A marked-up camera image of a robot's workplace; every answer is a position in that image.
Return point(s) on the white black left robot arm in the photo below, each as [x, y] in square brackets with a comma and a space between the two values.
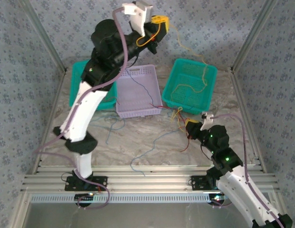
[83, 114]

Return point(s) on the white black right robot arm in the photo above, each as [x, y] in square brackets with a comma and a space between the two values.
[238, 192]

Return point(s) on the teal plastic basket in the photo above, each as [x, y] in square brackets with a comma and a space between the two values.
[185, 95]
[76, 78]

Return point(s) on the lilac plastic basket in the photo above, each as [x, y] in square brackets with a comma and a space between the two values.
[138, 99]

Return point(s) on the small electronics board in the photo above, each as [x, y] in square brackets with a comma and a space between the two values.
[217, 197]
[84, 196]

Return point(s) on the grey metal panel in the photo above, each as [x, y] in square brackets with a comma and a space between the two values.
[150, 216]

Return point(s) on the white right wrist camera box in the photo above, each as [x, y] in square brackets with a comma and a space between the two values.
[207, 120]

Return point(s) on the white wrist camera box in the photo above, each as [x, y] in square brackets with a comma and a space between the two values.
[139, 16]
[207, 120]

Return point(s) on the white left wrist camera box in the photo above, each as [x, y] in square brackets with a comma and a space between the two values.
[139, 16]

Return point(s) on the aluminium side rail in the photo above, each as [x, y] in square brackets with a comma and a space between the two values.
[251, 133]
[52, 114]

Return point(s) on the aluminium corner post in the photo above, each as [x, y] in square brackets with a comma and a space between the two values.
[45, 35]
[252, 35]

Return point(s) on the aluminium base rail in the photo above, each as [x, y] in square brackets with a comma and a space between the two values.
[150, 180]

